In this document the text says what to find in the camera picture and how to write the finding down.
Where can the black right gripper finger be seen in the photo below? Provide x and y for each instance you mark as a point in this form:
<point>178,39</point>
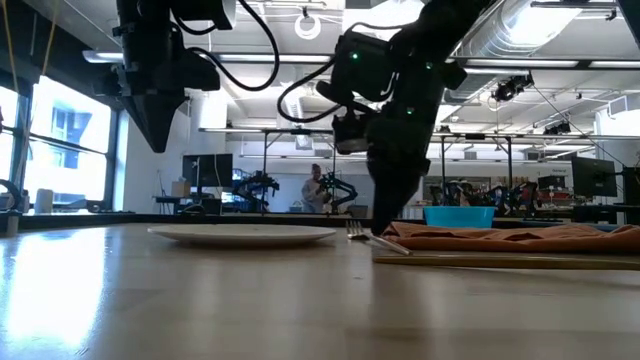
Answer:
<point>392,195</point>

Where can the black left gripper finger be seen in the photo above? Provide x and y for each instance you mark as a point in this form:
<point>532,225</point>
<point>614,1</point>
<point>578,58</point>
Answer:
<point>155,120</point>

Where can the silver metal fork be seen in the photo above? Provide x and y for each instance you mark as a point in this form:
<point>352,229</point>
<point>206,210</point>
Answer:
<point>392,246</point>

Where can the blue plastic bowl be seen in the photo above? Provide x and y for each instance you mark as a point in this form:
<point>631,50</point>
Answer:
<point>460,217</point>

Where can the wooden chopsticks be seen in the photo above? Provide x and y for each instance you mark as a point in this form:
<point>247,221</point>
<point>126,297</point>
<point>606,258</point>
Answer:
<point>500,261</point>

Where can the white round plate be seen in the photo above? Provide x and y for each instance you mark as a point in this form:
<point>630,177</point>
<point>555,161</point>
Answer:
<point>240,234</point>

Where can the black and green robot arm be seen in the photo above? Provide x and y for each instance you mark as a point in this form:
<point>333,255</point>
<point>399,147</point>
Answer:
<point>345,192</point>

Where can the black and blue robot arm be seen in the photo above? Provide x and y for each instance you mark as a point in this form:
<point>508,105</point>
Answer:
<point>255,182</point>

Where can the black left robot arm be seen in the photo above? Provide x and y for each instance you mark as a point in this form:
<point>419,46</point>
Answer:
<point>150,15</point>

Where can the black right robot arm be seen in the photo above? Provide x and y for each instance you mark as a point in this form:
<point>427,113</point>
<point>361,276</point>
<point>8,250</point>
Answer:
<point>440,30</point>

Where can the black computer monitor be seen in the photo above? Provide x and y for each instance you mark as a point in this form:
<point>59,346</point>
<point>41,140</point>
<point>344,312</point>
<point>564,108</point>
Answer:
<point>207,170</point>
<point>632,185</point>
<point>595,177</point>

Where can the cardboard box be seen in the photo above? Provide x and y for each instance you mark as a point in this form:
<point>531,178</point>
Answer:
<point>181,190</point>

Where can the person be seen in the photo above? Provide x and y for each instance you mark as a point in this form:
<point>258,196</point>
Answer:
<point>312,192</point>

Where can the large glass window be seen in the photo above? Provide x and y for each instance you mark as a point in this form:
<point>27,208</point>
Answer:
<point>70,125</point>

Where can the orange folded cloth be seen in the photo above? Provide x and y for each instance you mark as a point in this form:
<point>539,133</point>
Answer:
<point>500,240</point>

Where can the long ceiling light strip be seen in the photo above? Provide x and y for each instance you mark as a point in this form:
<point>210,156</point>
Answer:
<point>300,58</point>
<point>525,63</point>

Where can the white cylinder container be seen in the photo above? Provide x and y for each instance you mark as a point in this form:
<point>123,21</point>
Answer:
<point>44,202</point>

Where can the black curved clamp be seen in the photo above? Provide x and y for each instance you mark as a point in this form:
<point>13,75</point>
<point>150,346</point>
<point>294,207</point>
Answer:
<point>12,220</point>

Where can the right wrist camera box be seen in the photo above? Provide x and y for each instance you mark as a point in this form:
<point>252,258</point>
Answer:
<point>350,132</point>

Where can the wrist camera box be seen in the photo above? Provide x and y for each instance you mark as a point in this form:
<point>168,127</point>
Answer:
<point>195,72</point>
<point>350,132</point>

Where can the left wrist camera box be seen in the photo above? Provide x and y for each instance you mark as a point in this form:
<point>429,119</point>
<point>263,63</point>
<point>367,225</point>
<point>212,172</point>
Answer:
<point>195,72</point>

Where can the black metal gantry frame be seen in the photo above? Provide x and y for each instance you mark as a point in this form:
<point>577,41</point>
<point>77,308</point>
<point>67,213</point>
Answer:
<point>300,132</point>
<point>475,136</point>

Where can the black ceiling camera cluster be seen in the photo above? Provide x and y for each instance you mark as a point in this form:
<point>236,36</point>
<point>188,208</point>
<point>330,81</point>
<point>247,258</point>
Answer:
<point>507,90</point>

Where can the black table edge frame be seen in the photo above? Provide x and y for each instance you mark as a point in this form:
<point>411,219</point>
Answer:
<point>75,220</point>

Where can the silver ceiling air duct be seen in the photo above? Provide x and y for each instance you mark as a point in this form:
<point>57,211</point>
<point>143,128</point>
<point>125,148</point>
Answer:
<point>525,25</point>

